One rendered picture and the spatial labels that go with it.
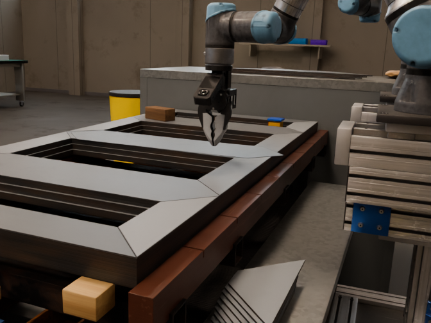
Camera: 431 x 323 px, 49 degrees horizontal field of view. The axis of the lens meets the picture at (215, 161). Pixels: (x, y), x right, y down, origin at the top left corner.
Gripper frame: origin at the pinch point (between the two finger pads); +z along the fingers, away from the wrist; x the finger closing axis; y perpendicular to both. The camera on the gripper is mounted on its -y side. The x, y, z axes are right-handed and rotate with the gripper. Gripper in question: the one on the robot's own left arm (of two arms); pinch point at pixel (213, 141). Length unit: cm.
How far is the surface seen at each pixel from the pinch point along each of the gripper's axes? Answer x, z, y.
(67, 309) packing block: -3, 14, -65
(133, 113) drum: 183, 37, 267
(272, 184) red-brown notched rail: -16.5, 9.7, 1.1
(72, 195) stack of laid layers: 17.9, 7.5, -36.1
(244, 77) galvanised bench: 24, -11, 99
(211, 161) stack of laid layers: 3.4, 7.6, 8.2
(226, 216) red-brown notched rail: -13.8, 9.9, -26.9
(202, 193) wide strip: -8.5, 5.7, -27.0
